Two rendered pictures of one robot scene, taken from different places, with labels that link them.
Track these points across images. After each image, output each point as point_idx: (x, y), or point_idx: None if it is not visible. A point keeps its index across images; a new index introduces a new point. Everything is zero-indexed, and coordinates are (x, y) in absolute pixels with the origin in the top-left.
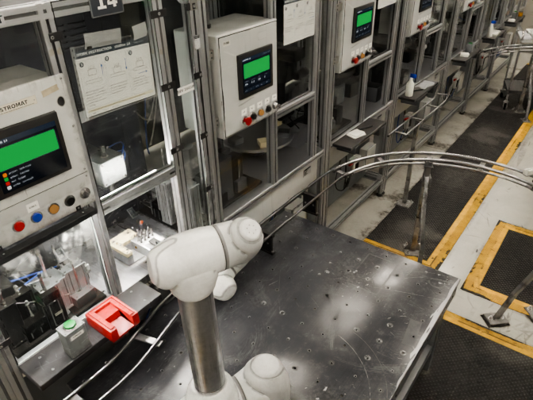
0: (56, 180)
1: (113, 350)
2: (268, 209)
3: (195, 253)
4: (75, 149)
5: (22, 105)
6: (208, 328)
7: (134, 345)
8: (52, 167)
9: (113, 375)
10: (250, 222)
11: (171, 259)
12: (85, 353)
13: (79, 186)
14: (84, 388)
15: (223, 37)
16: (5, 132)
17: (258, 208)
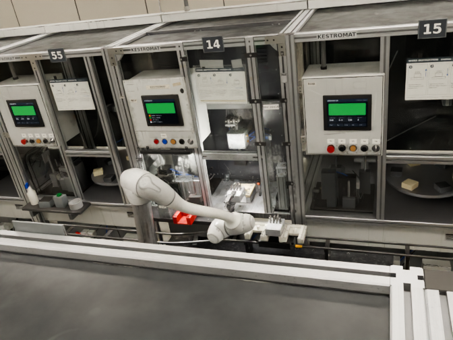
0: (176, 128)
1: (199, 237)
2: (377, 240)
3: (127, 178)
4: (187, 117)
5: (163, 87)
6: (137, 222)
7: (205, 243)
8: (171, 121)
9: (183, 245)
10: (146, 179)
11: (123, 175)
12: (165, 219)
13: (188, 136)
14: (172, 241)
15: (308, 79)
16: (153, 97)
17: (360, 231)
